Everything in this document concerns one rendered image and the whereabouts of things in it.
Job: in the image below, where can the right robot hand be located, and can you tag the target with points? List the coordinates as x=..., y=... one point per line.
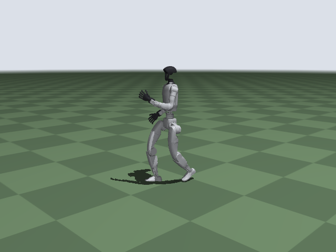
x=154, y=116

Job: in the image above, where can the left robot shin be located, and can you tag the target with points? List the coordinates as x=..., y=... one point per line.
x=182, y=162

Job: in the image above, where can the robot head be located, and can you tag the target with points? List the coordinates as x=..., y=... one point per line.
x=169, y=71

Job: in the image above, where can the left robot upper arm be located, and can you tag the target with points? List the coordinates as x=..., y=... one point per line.
x=173, y=93

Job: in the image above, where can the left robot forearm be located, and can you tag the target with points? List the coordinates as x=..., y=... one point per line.
x=160, y=105

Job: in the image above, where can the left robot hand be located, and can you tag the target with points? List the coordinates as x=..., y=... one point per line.
x=145, y=96

